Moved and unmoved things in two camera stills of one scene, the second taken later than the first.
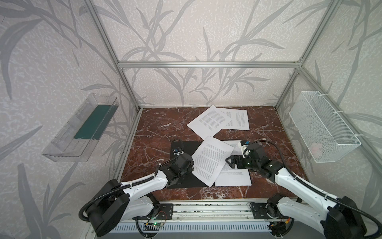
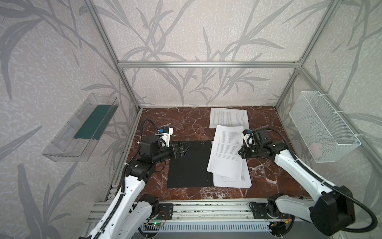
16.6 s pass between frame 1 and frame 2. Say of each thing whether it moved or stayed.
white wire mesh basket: stayed
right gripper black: moved
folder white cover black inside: stayed
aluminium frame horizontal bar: stayed
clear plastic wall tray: stayed
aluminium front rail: stayed
